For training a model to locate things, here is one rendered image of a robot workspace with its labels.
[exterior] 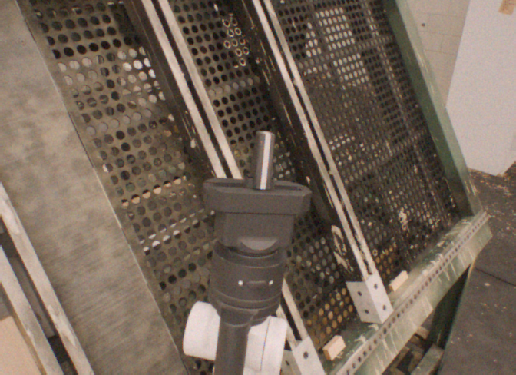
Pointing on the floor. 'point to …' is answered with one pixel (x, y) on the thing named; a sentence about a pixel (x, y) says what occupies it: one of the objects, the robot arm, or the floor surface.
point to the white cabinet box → (486, 82)
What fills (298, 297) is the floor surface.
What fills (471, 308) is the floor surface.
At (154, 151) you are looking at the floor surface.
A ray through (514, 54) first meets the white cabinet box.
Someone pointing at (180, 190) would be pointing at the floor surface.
